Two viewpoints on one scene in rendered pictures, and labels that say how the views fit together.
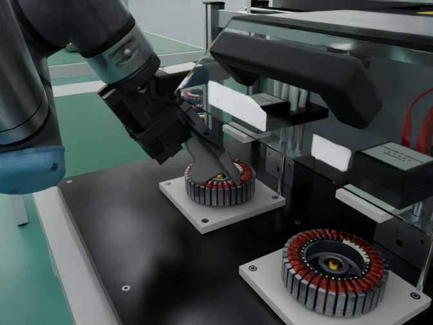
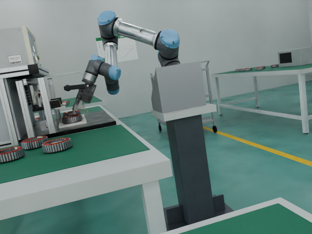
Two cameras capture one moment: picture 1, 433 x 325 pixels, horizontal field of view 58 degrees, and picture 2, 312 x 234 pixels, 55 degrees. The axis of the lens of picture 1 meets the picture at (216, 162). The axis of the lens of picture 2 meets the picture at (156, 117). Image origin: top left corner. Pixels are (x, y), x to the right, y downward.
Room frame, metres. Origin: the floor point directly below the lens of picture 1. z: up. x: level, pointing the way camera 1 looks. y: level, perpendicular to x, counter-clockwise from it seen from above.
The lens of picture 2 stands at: (2.04, 0.93, 1.00)
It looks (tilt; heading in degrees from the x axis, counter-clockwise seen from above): 9 degrees down; 196
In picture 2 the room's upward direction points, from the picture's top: 9 degrees counter-clockwise
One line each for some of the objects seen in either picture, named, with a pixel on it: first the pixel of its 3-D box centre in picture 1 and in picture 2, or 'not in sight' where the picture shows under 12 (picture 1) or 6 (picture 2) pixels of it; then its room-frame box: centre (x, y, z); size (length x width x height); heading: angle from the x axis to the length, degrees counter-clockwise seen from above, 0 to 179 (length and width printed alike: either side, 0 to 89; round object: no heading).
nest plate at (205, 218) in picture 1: (220, 193); (72, 122); (0.55, -0.01, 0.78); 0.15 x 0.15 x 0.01; 31
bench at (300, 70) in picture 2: not in sight; (273, 93); (-2.76, 1.40, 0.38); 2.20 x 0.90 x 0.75; 31
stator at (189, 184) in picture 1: (220, 180); (71, 118); (0.55, -0.01, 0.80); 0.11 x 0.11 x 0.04
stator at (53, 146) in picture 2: not in sight; (56, 145); (1.03, 0.21, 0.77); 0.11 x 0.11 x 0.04
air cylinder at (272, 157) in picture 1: (289, 162); (45, 124); (0.62, -0.13, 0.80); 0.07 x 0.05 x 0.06; 31
